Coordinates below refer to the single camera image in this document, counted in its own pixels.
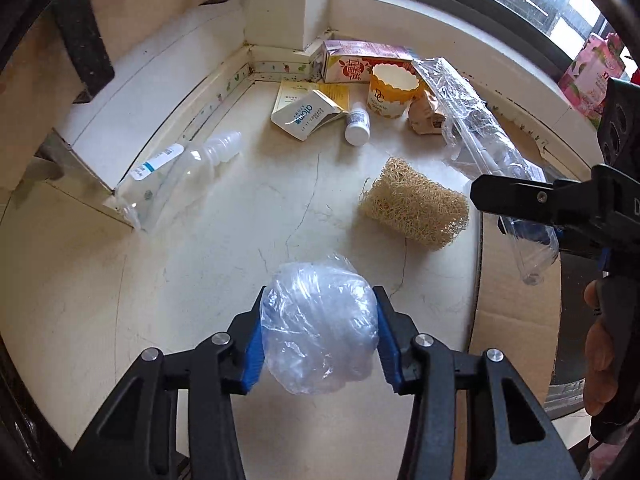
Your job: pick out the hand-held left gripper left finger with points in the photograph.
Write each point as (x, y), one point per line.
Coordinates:
(252, 355)

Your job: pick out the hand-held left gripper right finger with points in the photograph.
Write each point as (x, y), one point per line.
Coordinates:
(387, 350)

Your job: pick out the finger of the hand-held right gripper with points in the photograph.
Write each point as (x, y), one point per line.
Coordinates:
(520, 195)

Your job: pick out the crushed clear plastic bottle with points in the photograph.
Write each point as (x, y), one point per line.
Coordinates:
(535, 255)

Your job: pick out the clear plastic bag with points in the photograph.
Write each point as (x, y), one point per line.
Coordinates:
(320, 320)

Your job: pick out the white and yellow toothpaste box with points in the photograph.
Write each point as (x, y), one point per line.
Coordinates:
(300, 115)

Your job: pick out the person's right hand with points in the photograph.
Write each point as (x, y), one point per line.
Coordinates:
(599, 365)

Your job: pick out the clear plastic wrap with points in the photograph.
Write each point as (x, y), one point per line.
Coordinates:
(470, 110)

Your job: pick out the beige loofah sponge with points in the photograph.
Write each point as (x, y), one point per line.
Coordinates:
(415, 205)

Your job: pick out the crumpled beige wrapper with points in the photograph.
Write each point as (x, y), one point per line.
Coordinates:
(425, 115)

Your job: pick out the pink printed package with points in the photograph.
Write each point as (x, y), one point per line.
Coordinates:
(590, 85)

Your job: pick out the yellow and white paper cup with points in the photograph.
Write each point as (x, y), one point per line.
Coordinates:
(387, 100)

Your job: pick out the small white bottle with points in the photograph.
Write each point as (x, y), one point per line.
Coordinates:
(357, 127)

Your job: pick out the clear plastic bottle white label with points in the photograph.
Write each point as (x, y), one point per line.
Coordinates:
(175, 175)

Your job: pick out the dark framed window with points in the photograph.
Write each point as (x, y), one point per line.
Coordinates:
(450, 10)

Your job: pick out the pink juice carton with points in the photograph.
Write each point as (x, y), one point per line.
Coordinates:
(350, 67)

